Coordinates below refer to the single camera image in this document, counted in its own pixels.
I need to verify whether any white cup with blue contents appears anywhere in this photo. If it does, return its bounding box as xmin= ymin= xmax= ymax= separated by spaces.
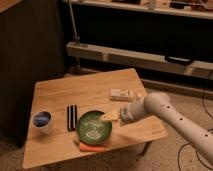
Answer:
xmin=32 ymin=111 xmax=53 ymax=135

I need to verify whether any small white box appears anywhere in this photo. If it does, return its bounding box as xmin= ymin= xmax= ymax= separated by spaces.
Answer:
xmin=110 ymin=89 xmax=134 ymax=101

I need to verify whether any dark cabinet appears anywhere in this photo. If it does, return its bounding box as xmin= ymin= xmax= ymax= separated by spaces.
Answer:
xmin=0 ymin=0 xmax=66 ymax=147

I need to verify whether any wooden table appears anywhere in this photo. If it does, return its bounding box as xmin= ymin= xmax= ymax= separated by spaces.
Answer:
xmin=23 ymin=69 xmax=168 ymax=169

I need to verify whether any long white shelf beam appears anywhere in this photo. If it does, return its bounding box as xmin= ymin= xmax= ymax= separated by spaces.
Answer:
xmin=66 ymin=42 xmax=213 ymax=78

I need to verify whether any green ceramic bowl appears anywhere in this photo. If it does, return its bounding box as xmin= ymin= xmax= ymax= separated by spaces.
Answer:
xmin=76 ymin=110 xmax=112 ymax=145

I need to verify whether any metal pole stand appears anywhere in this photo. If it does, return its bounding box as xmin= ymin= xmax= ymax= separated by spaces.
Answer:
xmin=68 ymin=0 xmax=82 ymax=74

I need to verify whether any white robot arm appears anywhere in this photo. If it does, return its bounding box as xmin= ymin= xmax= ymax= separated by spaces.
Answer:
xmin=99 ymin=92 xmax=213 ymax=165

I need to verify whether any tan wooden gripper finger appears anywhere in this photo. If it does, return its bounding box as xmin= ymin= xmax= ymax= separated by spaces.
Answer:
xmin=99 ymin=110 xmax=119 ymax=122

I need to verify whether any black striped rectangular block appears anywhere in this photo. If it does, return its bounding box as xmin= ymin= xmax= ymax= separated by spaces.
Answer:
xmin=67 ymin=105 xmax=78 ymax=131

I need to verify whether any upper white shelf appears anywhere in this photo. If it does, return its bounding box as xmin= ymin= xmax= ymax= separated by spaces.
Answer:
xmin=62 ymin=0 xmax=213 ymax=20

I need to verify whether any orange carrot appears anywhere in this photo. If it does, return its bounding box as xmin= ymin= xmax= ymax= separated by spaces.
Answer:
xmin=73 ymin=139 xmax=106 ymax=152

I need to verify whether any black handle on beam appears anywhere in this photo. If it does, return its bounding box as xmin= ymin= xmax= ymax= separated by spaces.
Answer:
xmin=164 ymin=56 xmax=194 ymax=66

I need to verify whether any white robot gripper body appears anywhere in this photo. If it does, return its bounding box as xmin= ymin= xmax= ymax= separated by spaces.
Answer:
xmin=119 ymin=101 xmax=146 ymax=122

